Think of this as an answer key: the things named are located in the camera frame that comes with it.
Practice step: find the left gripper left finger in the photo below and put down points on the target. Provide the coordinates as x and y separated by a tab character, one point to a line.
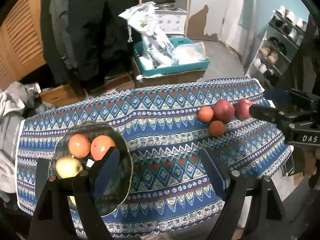
52	217

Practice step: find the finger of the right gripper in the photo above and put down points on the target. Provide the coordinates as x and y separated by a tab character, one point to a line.
283	121
298	98

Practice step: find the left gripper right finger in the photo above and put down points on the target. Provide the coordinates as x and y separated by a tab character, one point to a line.
266	217

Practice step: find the yellow pear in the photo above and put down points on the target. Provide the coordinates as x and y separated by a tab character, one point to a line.
72	200
68	167

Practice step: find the red apple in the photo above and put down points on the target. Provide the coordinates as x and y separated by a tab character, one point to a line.
242	109
223	111

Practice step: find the large orange front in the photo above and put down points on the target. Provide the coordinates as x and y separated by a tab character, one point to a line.
79	146

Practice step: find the large orange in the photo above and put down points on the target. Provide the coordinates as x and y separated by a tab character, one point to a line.
100	145
79	146

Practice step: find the small tangerine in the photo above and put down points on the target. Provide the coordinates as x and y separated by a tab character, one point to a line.
205	114
216	128

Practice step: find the right hand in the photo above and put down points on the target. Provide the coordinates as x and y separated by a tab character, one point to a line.
311	157

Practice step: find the black phone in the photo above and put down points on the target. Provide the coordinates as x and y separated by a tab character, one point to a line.
42	170

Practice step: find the dark glass fruit plate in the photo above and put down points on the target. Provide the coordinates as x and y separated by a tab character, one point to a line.
118	187

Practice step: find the shoe rack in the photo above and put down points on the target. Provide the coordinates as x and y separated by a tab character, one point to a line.
281	40

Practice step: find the white door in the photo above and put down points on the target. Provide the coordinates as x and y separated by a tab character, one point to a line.
232	33

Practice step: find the patterned blue tablecloth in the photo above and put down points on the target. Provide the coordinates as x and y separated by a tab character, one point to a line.
169	190

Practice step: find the cardboard box under teal box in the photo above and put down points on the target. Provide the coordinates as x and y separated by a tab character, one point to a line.
185	77

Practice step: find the wooden drawer box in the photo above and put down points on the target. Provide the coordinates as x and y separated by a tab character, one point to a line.
63	95

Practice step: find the pile of grey clothes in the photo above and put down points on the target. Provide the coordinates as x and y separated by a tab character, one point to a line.
18	102

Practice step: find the clear plastic bag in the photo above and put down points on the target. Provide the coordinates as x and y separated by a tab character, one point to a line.
189	53

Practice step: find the white patterned drawer box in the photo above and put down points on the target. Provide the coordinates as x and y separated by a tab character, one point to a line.
172	22

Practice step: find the white rice bag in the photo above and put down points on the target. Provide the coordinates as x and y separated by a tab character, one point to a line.
150	35

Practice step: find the teal storage box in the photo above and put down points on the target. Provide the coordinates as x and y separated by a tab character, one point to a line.
176	41

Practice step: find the steel steamer pot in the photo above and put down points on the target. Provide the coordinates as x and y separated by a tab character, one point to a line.
166	5

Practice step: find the wooden louvered wardrobe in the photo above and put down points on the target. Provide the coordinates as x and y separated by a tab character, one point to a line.
21	42

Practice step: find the black hanging coat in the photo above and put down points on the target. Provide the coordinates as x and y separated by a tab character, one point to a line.
87	40

